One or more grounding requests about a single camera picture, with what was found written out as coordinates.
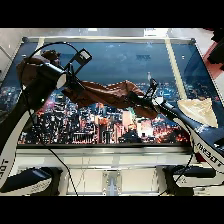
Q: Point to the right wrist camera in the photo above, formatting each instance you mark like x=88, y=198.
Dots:
x=153, y=86

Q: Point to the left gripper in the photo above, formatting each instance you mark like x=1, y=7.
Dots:
x=76, y=86

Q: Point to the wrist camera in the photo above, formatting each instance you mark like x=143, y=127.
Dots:
x=153, y=86
x=81, y=57

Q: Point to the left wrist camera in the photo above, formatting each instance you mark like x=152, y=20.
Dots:
x=81, y=57

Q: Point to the silver frame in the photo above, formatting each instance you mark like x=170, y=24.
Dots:
x=112, y=182

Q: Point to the cream garment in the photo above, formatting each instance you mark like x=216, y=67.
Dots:
x=199, y=110

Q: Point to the brown shirt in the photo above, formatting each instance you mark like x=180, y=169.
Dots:
x=110, y=94

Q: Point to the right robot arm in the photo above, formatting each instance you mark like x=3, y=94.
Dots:
x=201, y=134

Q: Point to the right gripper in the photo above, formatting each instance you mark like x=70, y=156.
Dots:
x=141, y=101

